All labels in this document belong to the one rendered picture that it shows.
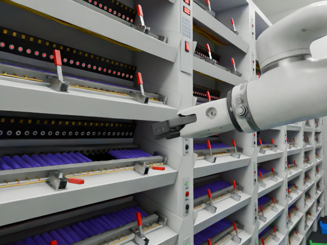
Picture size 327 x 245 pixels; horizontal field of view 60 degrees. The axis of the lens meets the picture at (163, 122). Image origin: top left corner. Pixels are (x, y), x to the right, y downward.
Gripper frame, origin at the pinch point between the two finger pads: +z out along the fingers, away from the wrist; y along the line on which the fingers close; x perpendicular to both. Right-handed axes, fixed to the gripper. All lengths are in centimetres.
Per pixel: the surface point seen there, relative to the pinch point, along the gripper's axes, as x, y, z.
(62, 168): -3.6, -9.8, 22.6
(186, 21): 41, 35, 8
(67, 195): -9.5, -11.2, 19.7
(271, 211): -46, 148, 30
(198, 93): 26, 73, 28
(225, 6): 74, 96, 13
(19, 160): -0.4, -15.9, 28.5
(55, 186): -7.4, -13.3, 20.2
